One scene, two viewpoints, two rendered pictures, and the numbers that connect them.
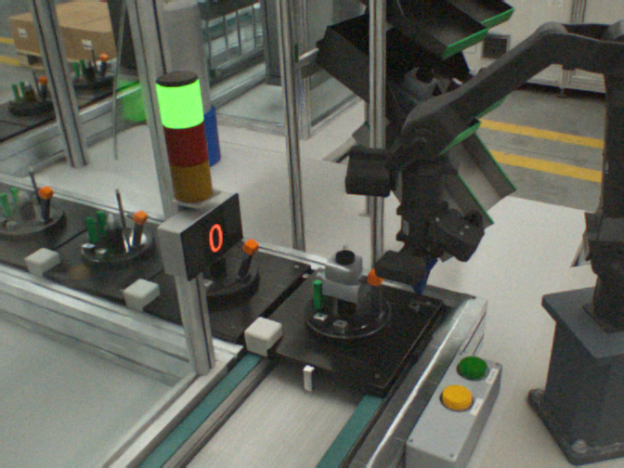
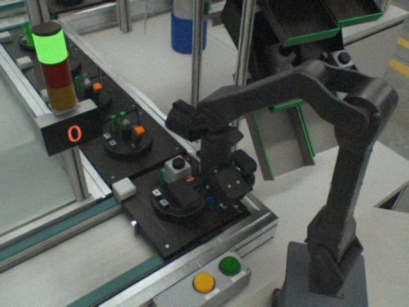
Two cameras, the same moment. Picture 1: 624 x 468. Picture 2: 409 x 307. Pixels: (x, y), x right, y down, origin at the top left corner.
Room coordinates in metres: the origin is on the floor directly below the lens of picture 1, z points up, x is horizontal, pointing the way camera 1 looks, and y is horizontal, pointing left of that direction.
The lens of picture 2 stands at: (0.31, -0.32, 1.72)
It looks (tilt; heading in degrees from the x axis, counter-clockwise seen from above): 43 degrees down; 21
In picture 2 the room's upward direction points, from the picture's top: 2 degrees clockwise
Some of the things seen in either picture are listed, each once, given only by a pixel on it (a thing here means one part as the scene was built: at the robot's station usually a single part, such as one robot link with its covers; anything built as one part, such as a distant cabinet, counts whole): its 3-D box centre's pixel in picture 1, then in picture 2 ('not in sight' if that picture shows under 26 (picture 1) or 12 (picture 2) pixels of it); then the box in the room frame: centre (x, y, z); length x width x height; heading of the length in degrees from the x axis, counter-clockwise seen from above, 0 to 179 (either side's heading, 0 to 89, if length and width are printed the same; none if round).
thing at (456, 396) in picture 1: (457, 398); (204, 283); (0.72, -0.19, 0.96); 0.04 x 0.04 x 0.02
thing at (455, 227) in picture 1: (458, 231); (232, 182); (0.82, -0.20, 1.18); 0.07 x 0.07 x 0.06; 57
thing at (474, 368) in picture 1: (473, 369); (229, 266); (0.78, -0.23, 0.96); 0.04 x 0.04 x 0.02
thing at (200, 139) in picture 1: (186, 140); (55, 69); (0.81, 0.15, 1.33); 0.05 x 0.05 x 0.05
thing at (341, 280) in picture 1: (340, 272); (176, 169); (0.91, -0.04, 1.06); 0.08 x 0.04 x 0.07; 59
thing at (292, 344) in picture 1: (347, 324); (179, 201); (0.91, -0.05, 0.96); 0.24 x 0.24 x 0.02; 59
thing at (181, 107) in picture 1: (180, 101); (50, 44); (0.81, 0.15, 1.38); 0.05 x 0.05 x 0.05
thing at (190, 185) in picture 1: (190, 176); (61, 92); (0.81, 0.15, 1.28); 0.05 x 0.05 x 0.05
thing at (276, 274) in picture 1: (216, 261); (126, 130); (1.04, 0.17, 1.01); 0.24 x 0.24 x 0.13; 59
